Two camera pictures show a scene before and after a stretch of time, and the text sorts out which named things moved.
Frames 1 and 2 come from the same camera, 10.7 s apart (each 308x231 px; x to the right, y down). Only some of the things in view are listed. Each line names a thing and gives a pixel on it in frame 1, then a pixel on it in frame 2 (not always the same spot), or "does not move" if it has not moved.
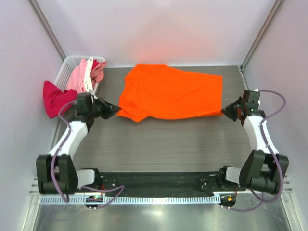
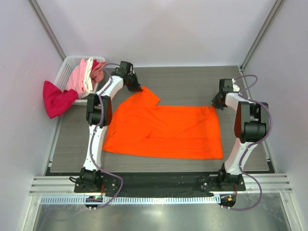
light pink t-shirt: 76,81 does not move
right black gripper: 227,110 -> 215,104
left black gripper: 109,109 -> 136,86
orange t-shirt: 156,90 -> 137,127
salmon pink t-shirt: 96,74 does not move
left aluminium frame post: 38,12 does not move
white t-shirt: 87,80 does not move
